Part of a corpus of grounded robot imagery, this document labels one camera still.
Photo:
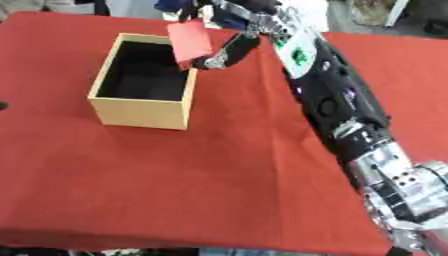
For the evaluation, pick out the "red rectangular block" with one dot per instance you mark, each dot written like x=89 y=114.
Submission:
x=191 y=40

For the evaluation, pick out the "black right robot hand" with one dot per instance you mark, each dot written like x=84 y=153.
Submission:
x=236 y=50

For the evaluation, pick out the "silver and black right robot arm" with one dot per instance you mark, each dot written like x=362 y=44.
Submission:
x=332 y=96

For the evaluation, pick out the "tan cardboard box black inside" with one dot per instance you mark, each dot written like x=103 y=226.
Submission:
x=143 y=90

